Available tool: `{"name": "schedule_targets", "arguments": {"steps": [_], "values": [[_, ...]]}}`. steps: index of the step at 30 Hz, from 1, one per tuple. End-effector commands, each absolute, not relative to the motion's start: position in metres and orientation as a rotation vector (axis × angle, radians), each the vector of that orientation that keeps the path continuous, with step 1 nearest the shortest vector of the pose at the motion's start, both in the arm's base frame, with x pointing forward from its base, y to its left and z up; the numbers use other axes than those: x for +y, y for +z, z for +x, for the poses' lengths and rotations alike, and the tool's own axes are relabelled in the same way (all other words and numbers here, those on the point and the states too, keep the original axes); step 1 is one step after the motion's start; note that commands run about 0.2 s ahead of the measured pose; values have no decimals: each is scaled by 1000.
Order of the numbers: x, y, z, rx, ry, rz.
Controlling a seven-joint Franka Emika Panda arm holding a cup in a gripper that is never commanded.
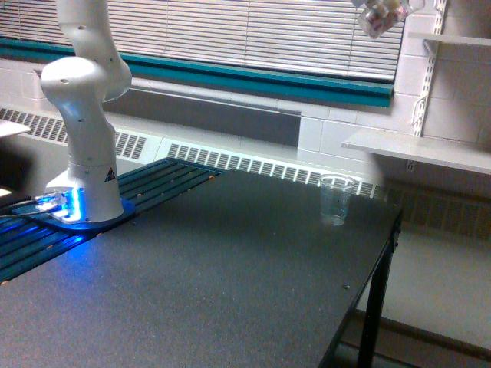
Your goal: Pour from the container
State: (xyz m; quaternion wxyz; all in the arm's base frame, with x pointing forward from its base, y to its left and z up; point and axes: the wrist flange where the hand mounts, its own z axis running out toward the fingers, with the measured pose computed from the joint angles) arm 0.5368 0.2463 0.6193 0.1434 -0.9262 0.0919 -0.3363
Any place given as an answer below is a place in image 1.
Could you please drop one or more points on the black table leg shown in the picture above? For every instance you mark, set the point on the black table leg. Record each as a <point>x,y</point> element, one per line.
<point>375,301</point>

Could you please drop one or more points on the teal window sill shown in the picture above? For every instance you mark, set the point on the teal window sill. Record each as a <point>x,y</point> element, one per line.
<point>289,85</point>

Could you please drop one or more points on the clear cup with candies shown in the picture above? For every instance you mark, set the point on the clear cup with candies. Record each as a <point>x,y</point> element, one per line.
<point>380,16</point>

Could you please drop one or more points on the blue slotted rail bed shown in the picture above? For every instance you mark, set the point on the blue slotted rail bed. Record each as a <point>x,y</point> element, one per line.
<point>25,244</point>

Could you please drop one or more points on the white board at left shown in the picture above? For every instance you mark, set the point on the white board at left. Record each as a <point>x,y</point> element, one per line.
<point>8,128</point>

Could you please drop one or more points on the white shelf wall rail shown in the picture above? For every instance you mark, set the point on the white shelf wall rail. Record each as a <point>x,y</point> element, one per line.
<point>431,45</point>

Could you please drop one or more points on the white upper wall shelf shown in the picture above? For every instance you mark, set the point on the white upper wall shelf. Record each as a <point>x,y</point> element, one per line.
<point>452,38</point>

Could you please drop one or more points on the clear empty plastic cup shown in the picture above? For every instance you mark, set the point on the clear empty plastic cup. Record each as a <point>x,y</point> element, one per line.
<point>335,193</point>

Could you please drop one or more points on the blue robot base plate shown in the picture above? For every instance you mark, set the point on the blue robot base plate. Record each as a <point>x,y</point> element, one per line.
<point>61,222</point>

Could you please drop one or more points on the white baseboard radiator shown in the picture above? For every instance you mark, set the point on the white baseboard radiator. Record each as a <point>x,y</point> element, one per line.
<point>30,160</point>

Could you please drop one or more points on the white lower wall shelf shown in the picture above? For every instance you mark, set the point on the white lower wall shelf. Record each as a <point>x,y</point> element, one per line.
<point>446,153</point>

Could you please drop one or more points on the white window blinds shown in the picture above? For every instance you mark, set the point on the white window blinds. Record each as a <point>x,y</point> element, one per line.
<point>320,38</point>

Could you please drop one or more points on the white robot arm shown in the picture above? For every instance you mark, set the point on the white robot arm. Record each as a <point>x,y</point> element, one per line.
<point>78,86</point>

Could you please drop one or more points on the white wall shelf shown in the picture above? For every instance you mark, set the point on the white wall shelf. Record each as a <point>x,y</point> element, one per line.
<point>446,153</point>
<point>452,38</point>

